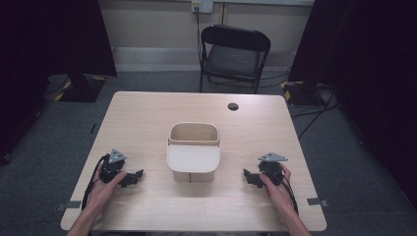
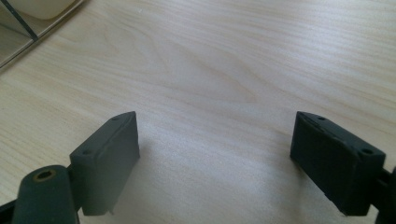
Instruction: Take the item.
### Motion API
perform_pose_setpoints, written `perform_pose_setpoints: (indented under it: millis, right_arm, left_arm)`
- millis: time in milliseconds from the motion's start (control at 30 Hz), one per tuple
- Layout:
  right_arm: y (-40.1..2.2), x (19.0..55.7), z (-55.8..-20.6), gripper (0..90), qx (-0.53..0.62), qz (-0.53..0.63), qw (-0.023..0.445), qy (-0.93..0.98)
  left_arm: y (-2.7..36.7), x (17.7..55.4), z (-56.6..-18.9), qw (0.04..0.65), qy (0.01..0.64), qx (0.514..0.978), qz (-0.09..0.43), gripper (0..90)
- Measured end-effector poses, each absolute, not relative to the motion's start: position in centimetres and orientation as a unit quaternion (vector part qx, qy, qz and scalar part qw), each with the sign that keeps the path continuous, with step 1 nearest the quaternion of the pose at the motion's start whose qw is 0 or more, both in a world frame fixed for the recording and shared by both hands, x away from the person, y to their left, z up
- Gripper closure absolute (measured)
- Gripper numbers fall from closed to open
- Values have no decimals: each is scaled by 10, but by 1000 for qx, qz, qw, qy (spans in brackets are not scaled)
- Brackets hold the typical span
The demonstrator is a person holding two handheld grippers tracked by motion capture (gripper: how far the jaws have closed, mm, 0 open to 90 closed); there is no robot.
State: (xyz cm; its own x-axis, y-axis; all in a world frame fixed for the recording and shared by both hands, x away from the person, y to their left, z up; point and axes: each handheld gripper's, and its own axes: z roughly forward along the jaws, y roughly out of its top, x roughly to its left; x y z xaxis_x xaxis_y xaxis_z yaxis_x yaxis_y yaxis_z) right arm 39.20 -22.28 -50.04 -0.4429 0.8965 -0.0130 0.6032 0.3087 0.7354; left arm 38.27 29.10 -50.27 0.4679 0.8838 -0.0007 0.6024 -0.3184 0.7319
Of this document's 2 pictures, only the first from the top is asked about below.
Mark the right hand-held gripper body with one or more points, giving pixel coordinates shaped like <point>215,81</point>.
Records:
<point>272,165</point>

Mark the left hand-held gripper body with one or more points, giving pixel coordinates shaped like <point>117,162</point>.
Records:
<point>111,165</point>

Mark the beige box lid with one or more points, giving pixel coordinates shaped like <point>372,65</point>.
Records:
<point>193,158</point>

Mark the beige storage box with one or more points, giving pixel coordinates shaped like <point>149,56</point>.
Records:
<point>193,154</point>

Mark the person's right hand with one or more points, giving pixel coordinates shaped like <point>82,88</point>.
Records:
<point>278,193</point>

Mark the person's left hand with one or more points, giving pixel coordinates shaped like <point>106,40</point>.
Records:
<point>103,191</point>

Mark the grey tape strip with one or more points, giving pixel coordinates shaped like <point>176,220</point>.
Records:
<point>69,205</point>
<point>317,201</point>

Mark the black stand base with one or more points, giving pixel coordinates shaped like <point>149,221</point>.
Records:
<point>301,93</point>
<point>82,88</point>

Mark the black folding chair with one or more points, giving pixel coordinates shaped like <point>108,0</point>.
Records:
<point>234,57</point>

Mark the dark curtain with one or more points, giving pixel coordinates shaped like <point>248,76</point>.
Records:
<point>367,65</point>
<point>49,39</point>

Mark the white wall outlet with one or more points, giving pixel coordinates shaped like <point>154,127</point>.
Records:
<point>202,5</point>

